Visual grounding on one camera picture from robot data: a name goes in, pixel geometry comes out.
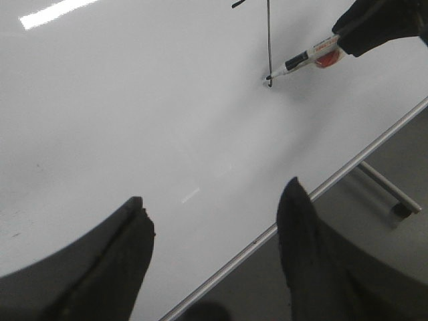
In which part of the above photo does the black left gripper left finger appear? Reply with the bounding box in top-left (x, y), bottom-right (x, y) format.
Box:
top-left (1, 197), bottom-right (155, 320)

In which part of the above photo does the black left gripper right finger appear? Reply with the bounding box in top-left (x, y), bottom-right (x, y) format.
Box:
top-left (276, 178), bottom-right (427, 320)

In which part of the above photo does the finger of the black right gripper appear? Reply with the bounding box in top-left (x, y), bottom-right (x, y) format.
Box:
top-left (332, 0), bottom-right (427, 58)

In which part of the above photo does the white black whiteboard marker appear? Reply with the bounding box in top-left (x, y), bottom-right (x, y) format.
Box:
top-left (265, 35), bottom-right (344, 81)

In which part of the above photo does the grey metal whiteboard stand leg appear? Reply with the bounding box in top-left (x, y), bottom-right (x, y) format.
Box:
top-left (357, 161), bottom-right (423, 219)

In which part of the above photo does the white whiteboard with aluminium frame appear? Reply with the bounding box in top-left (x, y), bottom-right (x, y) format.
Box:
top-left (1, 1), bottom-right (427, 320)

